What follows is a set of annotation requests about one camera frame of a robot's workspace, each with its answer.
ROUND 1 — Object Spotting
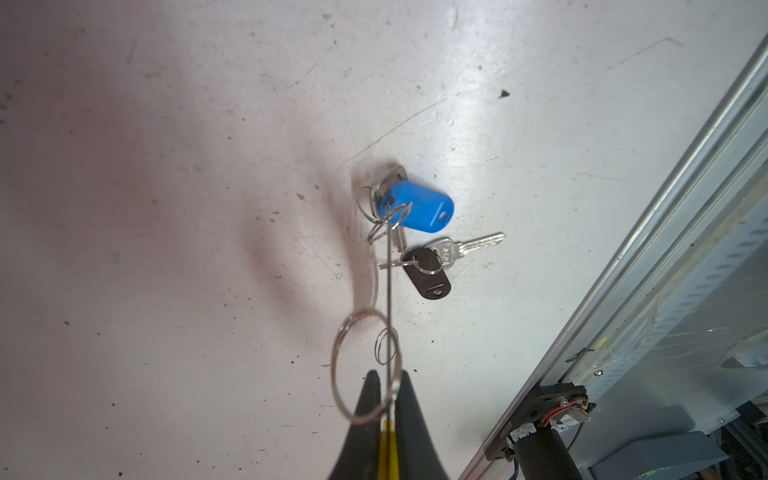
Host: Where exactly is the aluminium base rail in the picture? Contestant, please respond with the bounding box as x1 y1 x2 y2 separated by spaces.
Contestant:
463 45 767 479

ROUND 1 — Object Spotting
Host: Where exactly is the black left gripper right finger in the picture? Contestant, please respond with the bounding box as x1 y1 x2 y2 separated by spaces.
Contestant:
395 370 448 480

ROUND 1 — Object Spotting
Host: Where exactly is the key with blue tag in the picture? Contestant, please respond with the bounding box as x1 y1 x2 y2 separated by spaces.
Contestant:
356 165 455 252

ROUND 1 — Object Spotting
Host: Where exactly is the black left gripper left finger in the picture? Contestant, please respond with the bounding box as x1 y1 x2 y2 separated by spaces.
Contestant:
328 370 381 480

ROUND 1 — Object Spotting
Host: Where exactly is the large keyring with yellow sleeve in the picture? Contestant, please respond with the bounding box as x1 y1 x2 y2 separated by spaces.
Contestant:
329 200 415 480

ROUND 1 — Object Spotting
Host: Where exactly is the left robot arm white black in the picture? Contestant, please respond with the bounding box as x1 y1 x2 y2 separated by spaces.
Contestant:
329 372 582 479

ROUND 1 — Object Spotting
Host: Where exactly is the key with black tag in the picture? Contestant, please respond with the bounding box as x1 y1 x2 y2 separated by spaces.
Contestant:
378 232 506 300

